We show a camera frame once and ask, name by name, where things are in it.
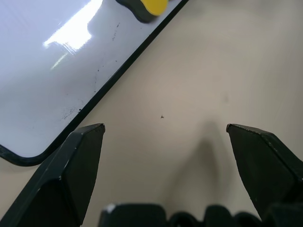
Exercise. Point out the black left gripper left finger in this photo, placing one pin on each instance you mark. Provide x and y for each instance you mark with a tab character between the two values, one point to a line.
64	179

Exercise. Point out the yellow and black whiteboard eraser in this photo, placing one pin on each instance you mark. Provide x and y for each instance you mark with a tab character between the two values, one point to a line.
148	8

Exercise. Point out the black-framed whiteboard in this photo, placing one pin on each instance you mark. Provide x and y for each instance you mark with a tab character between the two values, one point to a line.
47	71

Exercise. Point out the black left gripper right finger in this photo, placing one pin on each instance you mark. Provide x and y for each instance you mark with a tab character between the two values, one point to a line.
262	165

